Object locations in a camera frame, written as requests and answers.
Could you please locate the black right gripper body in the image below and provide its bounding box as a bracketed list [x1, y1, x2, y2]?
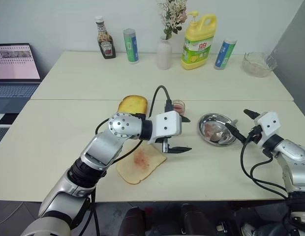
[246, 125, 263, 146]

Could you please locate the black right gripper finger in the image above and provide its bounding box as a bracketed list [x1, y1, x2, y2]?
[243, 109, 260, 121]
[225, 122, 248, 144]

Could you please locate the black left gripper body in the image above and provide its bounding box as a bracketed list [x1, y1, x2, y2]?
[156, 135, 173, 153]

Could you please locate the white bread slice with jam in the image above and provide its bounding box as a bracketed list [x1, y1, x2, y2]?
[116, 145, 167, 185]

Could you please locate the glass jam jar red label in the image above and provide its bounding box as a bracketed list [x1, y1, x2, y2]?
[172, 99, 186, 117]

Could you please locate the toasted brown bread slice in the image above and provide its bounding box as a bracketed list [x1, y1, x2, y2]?
[118, 95, 148, 116]

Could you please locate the round stainless steel plate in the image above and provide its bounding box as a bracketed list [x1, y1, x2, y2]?
[197, 113, 238, 147]

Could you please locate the clear glass bowl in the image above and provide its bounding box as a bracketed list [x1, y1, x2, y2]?
[241, 51, 277, 78]

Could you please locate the blue white cylindrical can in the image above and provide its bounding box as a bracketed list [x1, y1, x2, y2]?
[213, 37, 236, 71]

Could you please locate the white ceramic vase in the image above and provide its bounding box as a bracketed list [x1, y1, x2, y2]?
[156, 35, 173, 70]

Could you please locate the yellow dish soap pump bottle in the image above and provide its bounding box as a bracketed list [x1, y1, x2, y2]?
[180, 10, 217, 71]

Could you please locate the green blue cylindrical can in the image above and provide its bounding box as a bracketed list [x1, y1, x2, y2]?
[122, 28, 140, 65]

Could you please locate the dried flower bouquet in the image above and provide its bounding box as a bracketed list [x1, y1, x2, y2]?
[156, 0, 189, 41]

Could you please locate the ketchup bottle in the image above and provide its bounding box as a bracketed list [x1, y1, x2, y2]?
[94, 15, 117, 60]

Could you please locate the open grey laptop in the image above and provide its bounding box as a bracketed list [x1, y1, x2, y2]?
[0, 43, 43, 115]

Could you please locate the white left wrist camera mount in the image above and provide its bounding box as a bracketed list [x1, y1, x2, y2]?
[147, 110, 183, 146]

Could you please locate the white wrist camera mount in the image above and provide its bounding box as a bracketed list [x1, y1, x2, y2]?
[254, 111, 282, 148]
[147, 110, 183, 146]

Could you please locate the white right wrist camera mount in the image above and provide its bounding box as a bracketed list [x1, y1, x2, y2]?
[254, 111, 282, 148]

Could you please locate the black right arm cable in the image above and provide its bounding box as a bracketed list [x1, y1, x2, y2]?
[240, 140, 291, 200]

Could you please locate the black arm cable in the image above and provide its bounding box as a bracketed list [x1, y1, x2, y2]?
[94, 85, 174, 166]
[240, 140, 291, 200]

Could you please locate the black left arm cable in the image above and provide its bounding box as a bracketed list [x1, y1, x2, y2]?
[94, 85, 174, 166]

